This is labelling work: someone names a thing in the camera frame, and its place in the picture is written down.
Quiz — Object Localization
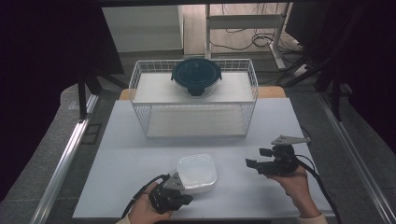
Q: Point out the white power strip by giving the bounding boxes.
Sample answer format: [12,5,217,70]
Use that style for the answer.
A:
[291,63,313,77]

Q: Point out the grey cabinet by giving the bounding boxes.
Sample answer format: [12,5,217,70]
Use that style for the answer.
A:
[102,5,185,54]

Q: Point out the dark floor grille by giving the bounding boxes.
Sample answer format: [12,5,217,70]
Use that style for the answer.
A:
[80,123,103,146]

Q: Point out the hand-held gripper cable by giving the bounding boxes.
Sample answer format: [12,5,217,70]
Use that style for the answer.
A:
[120,173,172,219]
[293,153,344,224]

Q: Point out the right hand-held gripper cable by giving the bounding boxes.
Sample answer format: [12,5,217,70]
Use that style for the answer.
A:
[293,153,344,224]

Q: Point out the round blue lidded container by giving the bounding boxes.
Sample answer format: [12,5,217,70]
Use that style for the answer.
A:
[170,57,223,97]

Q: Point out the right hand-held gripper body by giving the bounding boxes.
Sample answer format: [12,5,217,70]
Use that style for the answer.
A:
[257,134,312,177]

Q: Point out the white wire shelf rack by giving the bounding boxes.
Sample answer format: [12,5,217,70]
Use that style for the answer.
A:
[128,58,260,139]

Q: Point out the person's left hand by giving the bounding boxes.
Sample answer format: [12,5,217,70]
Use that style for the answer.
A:
[127,181,174,224]

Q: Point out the white metal desk frame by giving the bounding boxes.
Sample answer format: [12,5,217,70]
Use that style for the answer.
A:
[205,3,291,70]

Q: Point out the white square lidded container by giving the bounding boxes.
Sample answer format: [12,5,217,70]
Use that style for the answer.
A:
[176,153,218,195]

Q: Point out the aluminium rail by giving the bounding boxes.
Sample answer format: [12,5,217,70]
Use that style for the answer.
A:
[317,91,396,224]
[29,92,101,224]

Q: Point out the left hand-held gripper cable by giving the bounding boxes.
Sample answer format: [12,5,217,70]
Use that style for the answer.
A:
[120,173,172,219]

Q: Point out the black floor cables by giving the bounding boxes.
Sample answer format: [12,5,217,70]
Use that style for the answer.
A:
[208,3,311,64]

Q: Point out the person's right hand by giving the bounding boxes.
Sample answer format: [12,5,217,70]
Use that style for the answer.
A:
[266,166,321,218]

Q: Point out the wooden table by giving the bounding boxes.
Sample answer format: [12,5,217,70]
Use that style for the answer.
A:
[119,86,287,101]

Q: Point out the black metal stand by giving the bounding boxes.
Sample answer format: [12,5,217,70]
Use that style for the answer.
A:
[77,70,129,121]
[330,76,344,122]

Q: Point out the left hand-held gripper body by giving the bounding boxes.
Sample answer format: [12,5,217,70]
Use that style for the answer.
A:
[148,172,194,215]

